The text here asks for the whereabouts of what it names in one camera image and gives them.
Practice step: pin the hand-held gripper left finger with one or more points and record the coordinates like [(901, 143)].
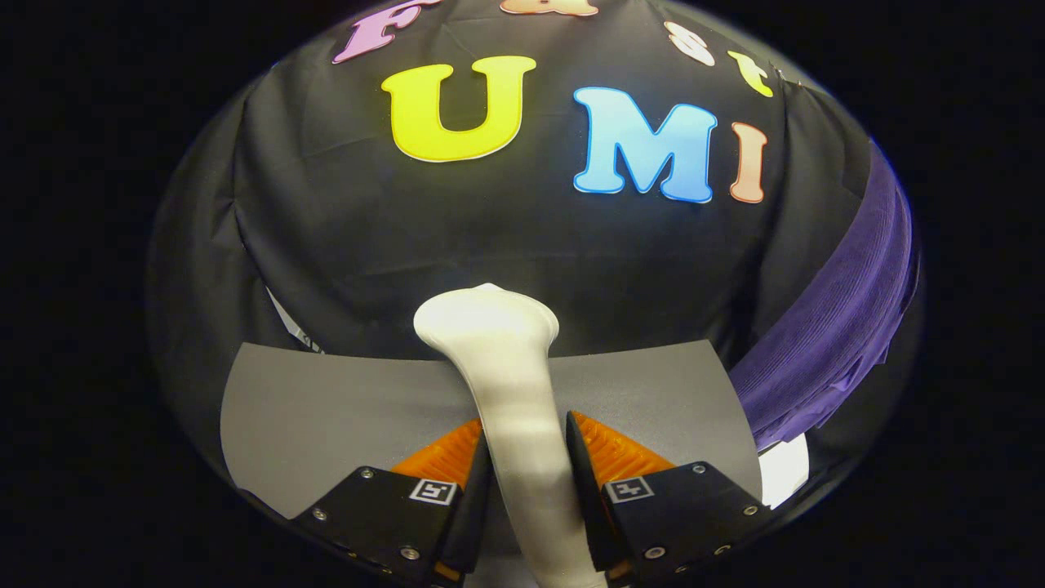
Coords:
[(472, 523)]

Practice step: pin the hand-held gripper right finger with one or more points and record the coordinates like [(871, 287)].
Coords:
[(589, 506)]

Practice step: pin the white shirt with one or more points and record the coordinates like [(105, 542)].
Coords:
[(782, 472)]

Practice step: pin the grey cabinet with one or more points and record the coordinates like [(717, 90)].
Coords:
[(326, 416)]

